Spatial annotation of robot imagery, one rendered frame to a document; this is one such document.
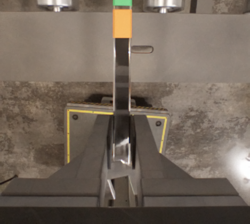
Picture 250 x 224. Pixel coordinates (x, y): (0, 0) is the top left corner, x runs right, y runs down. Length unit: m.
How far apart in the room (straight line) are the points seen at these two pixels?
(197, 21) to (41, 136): 1.63
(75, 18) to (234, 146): 1.83
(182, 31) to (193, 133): 1.50
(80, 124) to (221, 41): 1.07
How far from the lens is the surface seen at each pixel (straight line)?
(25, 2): 1.60
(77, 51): 0.25
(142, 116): 0.15
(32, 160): 1.93
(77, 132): 1.27
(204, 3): 0.69
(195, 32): 0.26
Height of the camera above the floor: 1.41
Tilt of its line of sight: 73 degrees down
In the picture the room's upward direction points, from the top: 178 degrees clockwise
